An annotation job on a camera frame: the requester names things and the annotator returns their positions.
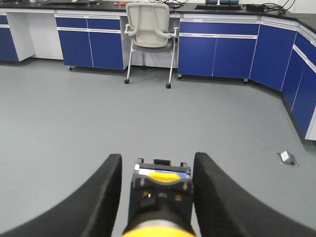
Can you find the black keyboard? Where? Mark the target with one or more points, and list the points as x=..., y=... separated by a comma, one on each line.
x=218, y=7

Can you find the blue cabinet run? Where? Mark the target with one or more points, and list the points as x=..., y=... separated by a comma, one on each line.
x=273, y=50

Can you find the grey office chair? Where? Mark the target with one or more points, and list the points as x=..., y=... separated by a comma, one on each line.
x=148, y=28

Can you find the floor socket box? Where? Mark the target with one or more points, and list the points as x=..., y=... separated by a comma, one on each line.
x=286, y=158

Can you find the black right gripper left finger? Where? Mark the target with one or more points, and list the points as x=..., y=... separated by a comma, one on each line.
x=90, y=211

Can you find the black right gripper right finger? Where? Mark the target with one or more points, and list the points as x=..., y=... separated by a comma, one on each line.
x=225, y=209

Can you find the yellow mushroom push button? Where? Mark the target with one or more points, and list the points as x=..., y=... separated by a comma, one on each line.
x=161, y=200

